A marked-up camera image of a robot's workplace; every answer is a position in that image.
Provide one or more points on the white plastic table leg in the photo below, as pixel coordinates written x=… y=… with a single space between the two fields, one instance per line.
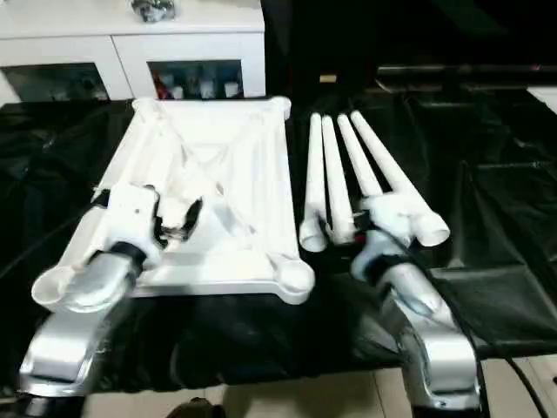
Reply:
x=335 y=174
x=359 y=161
x=378 y=152
x=314 y=174

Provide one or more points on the white plastic table top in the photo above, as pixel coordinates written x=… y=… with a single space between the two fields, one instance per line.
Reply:
x=243 y=174

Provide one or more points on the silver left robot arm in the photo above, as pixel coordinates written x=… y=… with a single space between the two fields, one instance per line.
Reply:
x=87 y=283

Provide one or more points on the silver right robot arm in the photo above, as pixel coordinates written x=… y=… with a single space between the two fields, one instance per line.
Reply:
x=418 y=305

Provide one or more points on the black mat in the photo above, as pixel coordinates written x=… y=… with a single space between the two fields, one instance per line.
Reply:
x=478 y=283

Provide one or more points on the white cabinet with glass doors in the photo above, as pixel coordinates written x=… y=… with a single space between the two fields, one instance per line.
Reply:
x=130 y=48

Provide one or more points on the dark robot foot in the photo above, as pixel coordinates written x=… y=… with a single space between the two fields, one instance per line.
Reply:
x=191 y=411

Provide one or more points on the black television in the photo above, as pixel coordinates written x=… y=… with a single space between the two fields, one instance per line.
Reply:
x=457 y=69

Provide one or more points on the black box with beige label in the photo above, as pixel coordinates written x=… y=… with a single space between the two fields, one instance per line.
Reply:
x=304 y=43

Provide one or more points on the clear bag on cabinet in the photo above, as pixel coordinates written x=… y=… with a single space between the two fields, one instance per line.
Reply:
x=150 y=8

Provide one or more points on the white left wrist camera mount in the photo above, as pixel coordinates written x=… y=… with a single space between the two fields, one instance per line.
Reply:
x=130 y=217

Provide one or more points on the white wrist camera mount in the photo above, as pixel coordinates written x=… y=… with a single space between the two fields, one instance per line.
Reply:
x=130 y=217
x=391 y=217

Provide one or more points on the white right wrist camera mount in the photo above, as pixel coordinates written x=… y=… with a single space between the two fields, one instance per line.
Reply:
x=391 y=217

